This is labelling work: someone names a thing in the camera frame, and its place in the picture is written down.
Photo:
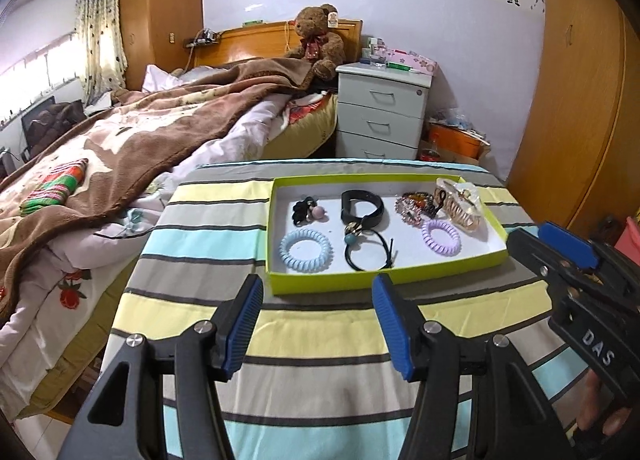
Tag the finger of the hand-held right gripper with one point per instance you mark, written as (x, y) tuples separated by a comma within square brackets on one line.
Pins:
[(567, 242), (525, 247)]

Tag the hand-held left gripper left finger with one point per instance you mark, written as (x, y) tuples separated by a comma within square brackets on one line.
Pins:
[(245, 327)]

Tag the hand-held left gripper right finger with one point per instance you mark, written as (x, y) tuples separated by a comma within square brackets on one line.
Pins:
[(395, 335)]

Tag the green cardboard box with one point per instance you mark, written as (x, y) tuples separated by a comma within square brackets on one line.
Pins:
[(320, 282)]

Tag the rhinestone hair clip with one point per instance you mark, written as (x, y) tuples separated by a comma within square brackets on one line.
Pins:
[(406, 210)]

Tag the black wristband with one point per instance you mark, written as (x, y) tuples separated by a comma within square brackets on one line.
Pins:
[(350, 202)]

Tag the person's right hand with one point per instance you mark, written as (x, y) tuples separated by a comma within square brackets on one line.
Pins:
[(592, 400)]

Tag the clear hair claw clip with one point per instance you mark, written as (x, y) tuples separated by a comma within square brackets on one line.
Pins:
[(462, 212)]

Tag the orange box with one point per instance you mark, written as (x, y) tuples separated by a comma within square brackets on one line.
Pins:
[(457, 143)]

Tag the large wooden wardrobe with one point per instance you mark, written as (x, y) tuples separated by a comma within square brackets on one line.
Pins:
[(575, 115)]

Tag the clear plastic bag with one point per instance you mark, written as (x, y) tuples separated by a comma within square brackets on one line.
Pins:
[(457, 119)]

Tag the white floral quilt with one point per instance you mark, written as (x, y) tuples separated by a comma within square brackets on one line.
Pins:
[(220, 150)]

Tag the grey nightstand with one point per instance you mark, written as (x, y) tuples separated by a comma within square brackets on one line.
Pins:
[(380, 105)]

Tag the brown blanket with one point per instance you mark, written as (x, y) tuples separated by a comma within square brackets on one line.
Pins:
[(175, 130)]

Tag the pink floral box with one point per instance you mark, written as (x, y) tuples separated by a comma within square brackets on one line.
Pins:
[(415, 63)]

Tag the red green plaid cloth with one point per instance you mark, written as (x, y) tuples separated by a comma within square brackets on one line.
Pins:
[(55, 185)]

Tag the clear glass container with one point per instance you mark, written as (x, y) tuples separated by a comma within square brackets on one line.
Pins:
[(374, 51)]

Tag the wooden headboard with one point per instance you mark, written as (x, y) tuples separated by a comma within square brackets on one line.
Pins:
[(250, 43)]

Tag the power strip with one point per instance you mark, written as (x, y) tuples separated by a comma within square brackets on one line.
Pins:
[(202, 38)]

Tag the brown teddy bear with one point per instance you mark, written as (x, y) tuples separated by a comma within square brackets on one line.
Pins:
[(315, 40)]

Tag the wooden wardrobe with star stickers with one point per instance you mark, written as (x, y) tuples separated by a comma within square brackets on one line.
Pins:
[(160, 15)]

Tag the patterned curtain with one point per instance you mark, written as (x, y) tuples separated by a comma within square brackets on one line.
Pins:
[(100, 30)]

